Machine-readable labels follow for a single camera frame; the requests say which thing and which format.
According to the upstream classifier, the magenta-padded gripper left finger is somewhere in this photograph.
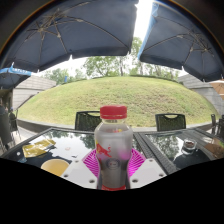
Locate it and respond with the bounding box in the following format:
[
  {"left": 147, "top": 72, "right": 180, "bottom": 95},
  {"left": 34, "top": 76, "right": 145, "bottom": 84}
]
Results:
[{"left": 61, "top": 147, "right": 102, "bottom": 190}]

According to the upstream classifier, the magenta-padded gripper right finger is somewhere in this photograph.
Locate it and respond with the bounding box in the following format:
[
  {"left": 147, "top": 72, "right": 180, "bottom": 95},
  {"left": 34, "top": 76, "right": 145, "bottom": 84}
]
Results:
[{"left": 127, "top": 147, "right": 167, "bottom": 190}]

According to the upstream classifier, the clear red-capped drink bottle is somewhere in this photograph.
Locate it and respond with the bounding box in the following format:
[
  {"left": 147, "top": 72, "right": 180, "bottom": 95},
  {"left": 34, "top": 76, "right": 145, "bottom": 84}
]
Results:
[{"left": 93, "top": 104, "right": 135, "bottom": 192}]

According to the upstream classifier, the yellow foil packet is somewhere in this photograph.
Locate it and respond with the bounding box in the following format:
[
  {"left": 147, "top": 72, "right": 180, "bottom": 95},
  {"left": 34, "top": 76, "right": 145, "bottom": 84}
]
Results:
[{"left": 21, "top": 138, "right": 57, "bottom": 159}]

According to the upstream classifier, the small glass ashtray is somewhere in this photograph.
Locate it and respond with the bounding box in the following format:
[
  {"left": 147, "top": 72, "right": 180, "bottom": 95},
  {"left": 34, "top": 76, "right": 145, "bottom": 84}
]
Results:
[{"left": 182, "top": 138, "right": 198, "bottom": 152}]

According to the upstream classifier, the dark wicker chair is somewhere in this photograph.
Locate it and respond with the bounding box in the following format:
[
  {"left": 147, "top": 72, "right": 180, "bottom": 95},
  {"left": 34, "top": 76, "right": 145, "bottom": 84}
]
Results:
[
  {"left": 154, "top": 112, "right": 187, "bottom": 132},
  {"left": 0, "top": 105, "right": 17, "bottom": 149},
  {"left": 74, "top": 110, "right": 102, "bottom": 132},
  {"left": 210, "top": 113, "right": 224, "bottom": 136}
]

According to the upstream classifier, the brown paper bag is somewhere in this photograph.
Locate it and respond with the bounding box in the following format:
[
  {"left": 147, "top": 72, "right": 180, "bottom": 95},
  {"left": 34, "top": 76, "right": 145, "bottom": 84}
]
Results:
[{"left": 203, "top": 142, "right": 224, "bottom": 160}]

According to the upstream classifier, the person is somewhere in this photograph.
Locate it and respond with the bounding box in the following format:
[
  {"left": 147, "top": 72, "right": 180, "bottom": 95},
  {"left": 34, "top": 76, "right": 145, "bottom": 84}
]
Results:
[{"left": 8, "top": 106, "right": 18, "bottom": 132}]

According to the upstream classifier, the tan patio umbrella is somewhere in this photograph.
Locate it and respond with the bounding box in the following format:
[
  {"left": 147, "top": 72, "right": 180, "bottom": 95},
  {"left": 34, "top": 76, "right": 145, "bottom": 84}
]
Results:
[{"left": 208, "top": 79, "right": 224, "bottom": 101}]

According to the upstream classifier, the navy umbrella with blue trim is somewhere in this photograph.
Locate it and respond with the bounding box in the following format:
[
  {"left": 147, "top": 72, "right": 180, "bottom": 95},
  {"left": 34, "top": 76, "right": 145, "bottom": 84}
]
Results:
[{"left": 0, "top": 65, "right": 34, "bottom": 90}]

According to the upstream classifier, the large navy patio umbrella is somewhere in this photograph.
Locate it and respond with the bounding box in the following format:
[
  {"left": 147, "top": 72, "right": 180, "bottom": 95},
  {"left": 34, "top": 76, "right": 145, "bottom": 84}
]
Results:
[
  {"left": 137, "top": 1, "right": 224, "bottom": 83},
  {"left": 0, "top": 0, "right": 140, "bottom": 73}
]

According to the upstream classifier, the cream mug with yellow handle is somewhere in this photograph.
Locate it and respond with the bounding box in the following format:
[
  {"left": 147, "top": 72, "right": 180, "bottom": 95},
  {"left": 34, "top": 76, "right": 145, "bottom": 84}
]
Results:
[{"left": 40, "top": 158, "right": 71, "bottom": 177}]

